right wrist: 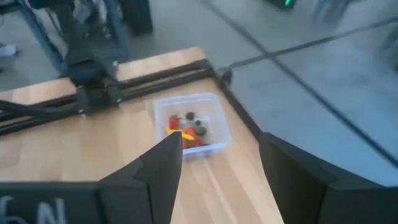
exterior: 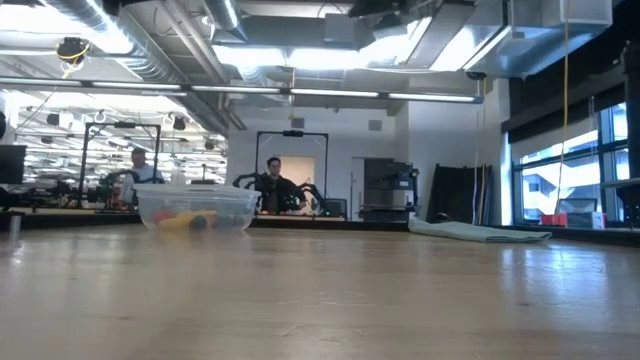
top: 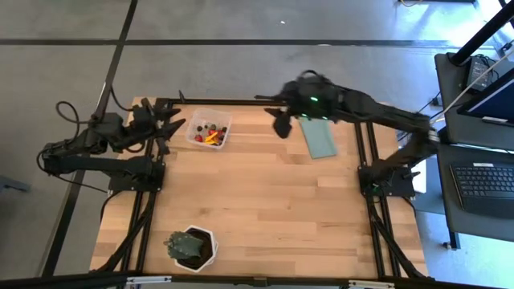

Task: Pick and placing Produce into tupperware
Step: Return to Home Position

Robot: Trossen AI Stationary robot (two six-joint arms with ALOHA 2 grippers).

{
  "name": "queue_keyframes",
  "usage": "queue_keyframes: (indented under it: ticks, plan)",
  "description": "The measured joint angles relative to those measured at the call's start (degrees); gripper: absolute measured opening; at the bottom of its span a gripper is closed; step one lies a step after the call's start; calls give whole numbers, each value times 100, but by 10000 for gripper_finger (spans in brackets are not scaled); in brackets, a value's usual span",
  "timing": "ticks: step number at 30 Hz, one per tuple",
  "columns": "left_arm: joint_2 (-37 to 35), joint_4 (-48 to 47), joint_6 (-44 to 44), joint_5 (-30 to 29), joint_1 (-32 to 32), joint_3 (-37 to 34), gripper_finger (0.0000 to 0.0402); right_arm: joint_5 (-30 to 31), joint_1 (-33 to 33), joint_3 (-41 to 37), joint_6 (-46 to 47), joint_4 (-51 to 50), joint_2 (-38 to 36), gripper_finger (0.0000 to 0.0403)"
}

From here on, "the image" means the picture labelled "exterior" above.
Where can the black metal frame rig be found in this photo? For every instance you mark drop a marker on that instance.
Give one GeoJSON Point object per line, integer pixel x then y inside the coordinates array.
{"type": "Point", "coordinates": [292, 133]}
{"type": "Point", "coordinates": [158, 137]}

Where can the clear plastic tupperware container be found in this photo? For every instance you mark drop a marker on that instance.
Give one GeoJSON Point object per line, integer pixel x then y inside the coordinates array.
{"type": "Point", "coordinates": [240, 200]}

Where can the yellow toy banana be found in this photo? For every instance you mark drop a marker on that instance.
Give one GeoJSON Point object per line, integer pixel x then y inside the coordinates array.
{"type": "Point", "coordinates": [182, 221]}

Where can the person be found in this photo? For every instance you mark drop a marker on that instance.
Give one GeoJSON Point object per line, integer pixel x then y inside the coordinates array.
{"type": "Point", "coordinates": [277, 192]}
{"type": "Point", "coordinates": [142, 172]}

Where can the teal folded cloth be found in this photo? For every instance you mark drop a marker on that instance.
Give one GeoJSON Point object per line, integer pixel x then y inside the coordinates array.
{"type": "Point", "coordinates": [475, 231]}

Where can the grey white box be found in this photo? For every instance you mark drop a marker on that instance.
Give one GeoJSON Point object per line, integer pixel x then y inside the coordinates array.
{"type": "Point", "coordinates": [585, 220]}

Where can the dome security camera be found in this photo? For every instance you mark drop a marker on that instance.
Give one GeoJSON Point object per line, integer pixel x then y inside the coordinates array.
{"type": "Point", "coordinates": [476, 75]}

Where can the black stand pole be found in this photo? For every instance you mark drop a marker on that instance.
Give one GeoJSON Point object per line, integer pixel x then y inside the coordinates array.
{"type": "Point", "coordinates": [632, 125]}

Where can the black hanging spotlight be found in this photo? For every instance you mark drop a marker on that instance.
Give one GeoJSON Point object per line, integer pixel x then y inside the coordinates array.
{"type": "Point", "coordinates": [52, 119]}
{"type": "Point", "coordinates": [179, 123]}

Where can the large window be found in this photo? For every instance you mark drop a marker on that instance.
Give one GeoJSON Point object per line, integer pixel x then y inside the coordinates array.
{"type": "Point", "coordinates": [575, 185]}

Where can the long ceiling light bar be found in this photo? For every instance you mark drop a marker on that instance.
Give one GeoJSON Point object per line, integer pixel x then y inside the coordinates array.
{"type": "Point", "coordinates": [335, 93]}

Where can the red box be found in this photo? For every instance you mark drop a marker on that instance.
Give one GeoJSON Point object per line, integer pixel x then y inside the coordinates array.
{"type": "Point", "coordinates": [553, 220]}

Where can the black monitor screen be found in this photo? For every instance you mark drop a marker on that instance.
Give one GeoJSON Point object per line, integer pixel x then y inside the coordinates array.
{"type": "Point", "coordinates": [12, 165]}

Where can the shiny silver round duct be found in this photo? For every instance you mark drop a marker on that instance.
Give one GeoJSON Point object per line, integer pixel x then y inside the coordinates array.
{"type": "Point", "coordinates": [225, 17]}

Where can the black background robot arms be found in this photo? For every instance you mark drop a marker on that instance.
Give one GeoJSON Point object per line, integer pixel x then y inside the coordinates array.
{"type": "Point", "coordinates": [112, 180]}

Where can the short grey post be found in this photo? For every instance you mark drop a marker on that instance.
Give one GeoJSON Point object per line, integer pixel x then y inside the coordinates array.
{"type": "Point", "coordinates": [15, 227]}

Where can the black background robot arm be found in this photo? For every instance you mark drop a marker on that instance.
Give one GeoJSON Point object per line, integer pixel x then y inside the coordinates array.
{"type": "Point", "coordinates": [317, 197]}
{"type": "Point", "coordinates": [245, 179]}

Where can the dark round toy blueberry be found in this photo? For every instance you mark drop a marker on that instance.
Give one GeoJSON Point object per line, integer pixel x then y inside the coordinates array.
{"type": "Point", "coordinates": [199, 224]}

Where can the grey wall vent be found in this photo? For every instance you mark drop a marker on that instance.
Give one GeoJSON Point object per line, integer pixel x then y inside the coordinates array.
{"type": "Point", "coordinates": [375, 125]}
{"type": "Point", "coordinates": [298, 123]}

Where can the red toy strawberry green leaves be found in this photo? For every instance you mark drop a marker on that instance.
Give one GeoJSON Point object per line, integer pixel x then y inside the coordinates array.
{"type": "Point", "coordinates": [211, 216]}

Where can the black curtain panel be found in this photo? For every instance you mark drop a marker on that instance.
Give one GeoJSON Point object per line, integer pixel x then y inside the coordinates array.
{"type": "Point", "coordinates": [455, 192]}

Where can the white door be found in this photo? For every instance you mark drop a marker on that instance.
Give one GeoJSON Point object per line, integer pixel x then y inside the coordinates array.
{"type": "Point", "coordinates": [305, 170]}

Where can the grey ceiling box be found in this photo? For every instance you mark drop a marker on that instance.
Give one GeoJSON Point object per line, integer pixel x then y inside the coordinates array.
{"type": "Point", "coordinates": [340, 27]}

